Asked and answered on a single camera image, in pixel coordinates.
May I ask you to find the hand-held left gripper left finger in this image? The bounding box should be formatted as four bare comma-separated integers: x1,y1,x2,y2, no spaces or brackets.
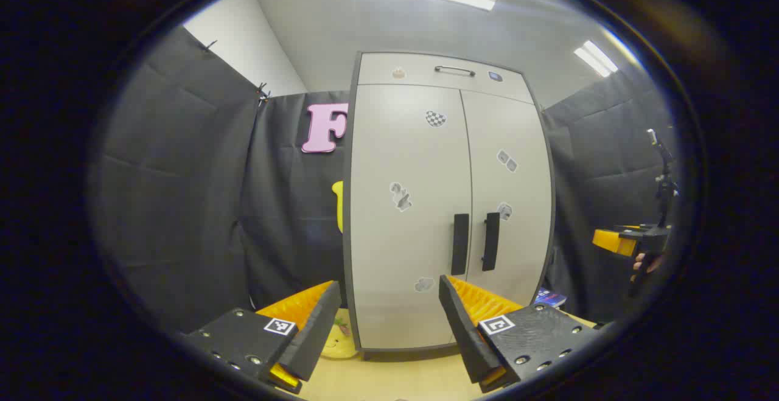
183,279,343,396

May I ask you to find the white cabinet drawer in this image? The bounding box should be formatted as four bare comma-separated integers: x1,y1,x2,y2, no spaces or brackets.
358,53,535,105

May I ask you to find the white shoe cabinet door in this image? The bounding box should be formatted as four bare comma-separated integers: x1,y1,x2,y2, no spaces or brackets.
461,89,554,307

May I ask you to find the small ceiling light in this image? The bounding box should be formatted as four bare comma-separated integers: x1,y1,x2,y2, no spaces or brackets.
574,40,619,78

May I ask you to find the checkered sticker white cabinet door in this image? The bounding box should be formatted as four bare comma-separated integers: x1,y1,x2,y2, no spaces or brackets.
350,83,472,350

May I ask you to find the blue box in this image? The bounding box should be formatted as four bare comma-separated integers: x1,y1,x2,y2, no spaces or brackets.
534,288,568,309

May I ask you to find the black backdrop cloth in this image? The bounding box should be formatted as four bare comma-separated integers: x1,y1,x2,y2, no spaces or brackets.
91,24,676,335

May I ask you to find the yellow plush toy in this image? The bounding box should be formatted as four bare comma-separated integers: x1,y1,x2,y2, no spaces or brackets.
320,309,360,360

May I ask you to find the white double-door shoe cabinet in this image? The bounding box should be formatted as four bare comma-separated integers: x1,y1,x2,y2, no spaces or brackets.
342,51,556,353

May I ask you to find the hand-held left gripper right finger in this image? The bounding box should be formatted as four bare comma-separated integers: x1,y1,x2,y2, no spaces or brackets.
438,274,612,394

